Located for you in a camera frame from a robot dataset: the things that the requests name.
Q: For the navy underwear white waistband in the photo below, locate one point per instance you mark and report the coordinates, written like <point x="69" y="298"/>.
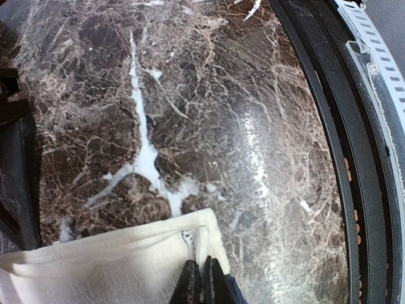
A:
<point x="140" y="264"/>

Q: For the white slotted cable duct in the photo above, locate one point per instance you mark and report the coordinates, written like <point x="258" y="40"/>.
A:
<point x="364" y="30"/>

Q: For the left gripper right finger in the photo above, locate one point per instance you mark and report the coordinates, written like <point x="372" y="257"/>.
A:
<point x="216" y="289"/>

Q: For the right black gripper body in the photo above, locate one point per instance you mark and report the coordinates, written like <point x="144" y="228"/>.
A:
<point x="19" y="189"/>

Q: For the black front rail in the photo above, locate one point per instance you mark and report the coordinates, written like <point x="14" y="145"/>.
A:
<point x="366" y="141"/>

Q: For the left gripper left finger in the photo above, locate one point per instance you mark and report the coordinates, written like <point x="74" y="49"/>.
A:
<point x="187" y="289"/>

